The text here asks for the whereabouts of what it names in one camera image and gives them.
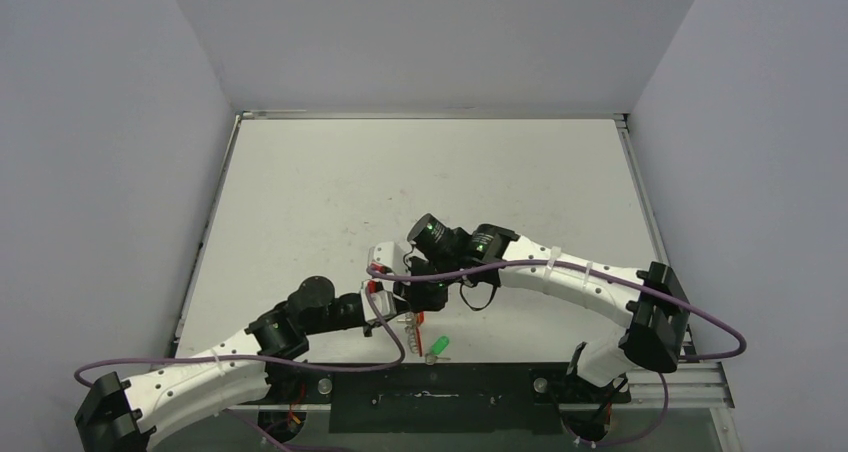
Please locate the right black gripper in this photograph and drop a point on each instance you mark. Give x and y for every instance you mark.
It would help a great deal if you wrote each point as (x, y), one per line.
(431, 293)

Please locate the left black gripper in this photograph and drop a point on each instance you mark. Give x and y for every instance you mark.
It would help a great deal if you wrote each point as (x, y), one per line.
(401, 307)

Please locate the silver keyring with red grip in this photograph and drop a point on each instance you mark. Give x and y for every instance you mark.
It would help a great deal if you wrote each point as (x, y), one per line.
(412, 322)

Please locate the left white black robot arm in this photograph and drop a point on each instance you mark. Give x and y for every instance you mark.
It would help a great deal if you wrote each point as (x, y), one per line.
(138, 412)

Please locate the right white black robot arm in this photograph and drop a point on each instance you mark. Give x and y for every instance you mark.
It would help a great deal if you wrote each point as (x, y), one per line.
(647, 306)

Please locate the green tag key near edge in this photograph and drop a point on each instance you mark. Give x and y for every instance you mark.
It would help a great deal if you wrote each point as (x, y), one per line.
(435, 353)

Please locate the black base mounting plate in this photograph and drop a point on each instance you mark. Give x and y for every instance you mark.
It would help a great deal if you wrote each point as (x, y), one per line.
(418, 416)

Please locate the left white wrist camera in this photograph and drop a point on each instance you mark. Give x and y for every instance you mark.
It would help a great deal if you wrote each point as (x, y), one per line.
(377, 301)

